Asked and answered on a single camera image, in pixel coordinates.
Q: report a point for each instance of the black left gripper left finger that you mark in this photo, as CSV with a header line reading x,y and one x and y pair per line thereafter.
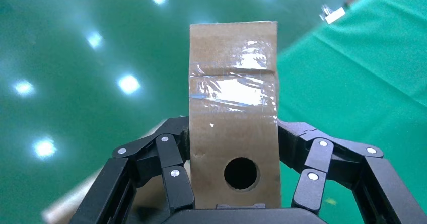
x,y
176,189

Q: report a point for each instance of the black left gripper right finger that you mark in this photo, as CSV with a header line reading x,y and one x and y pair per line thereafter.
x,y
377,189

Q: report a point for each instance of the small taped cardboard box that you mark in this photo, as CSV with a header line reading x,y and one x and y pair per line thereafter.
x,y
233,132

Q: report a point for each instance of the green cloth mat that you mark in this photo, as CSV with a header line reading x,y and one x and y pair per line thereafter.
x,y
350,82

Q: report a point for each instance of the white metal table clip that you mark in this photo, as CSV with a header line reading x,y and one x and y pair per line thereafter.
x,y
335,15

